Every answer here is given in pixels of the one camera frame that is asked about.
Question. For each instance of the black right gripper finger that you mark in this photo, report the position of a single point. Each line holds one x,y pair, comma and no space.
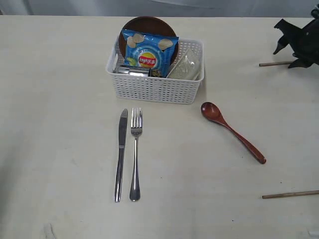
300,63

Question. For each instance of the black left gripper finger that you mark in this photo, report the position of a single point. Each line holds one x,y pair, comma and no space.
281,44

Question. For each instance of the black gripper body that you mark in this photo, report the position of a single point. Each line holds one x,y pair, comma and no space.
304,41

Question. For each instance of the wooden chopstick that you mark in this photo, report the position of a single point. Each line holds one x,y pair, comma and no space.
275,63
291,194

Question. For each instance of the red-brown wooden spoon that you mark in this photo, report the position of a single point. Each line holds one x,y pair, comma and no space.
212,113

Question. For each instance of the silver table knife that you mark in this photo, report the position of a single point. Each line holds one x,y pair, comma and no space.
122,142

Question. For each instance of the silver metal fork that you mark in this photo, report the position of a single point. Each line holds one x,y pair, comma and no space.
136,131

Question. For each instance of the white speckled bowl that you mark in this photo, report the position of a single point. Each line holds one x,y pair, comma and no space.
187,67

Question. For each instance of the blue chips bag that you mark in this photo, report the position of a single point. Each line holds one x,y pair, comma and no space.
150,51

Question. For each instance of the brown round plate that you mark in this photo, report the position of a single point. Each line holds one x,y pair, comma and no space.
147,24

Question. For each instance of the silver foil packet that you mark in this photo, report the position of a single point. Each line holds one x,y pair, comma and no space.
133,70

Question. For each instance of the white perforated plastic basket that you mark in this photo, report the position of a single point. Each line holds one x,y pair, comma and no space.
152,89

